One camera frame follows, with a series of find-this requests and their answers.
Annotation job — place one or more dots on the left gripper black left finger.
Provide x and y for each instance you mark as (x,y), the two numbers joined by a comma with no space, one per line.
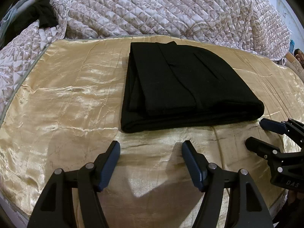
(54,207)

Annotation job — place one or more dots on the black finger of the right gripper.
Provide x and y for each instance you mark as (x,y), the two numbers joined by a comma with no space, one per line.
(270,152)
(292,128)

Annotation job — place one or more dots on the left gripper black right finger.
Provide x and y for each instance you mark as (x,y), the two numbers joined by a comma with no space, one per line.
(246,207)

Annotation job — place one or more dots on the black pants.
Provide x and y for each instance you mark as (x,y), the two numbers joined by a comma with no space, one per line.
(175,86)

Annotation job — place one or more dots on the gold satin bedspread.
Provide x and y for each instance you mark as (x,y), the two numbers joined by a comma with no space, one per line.
(68,110)

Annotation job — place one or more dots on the beige floral quilted comforter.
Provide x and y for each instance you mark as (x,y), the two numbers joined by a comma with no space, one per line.
(249,25)

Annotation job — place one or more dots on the dark clothes pile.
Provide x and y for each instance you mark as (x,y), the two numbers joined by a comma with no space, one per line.
(28,11)

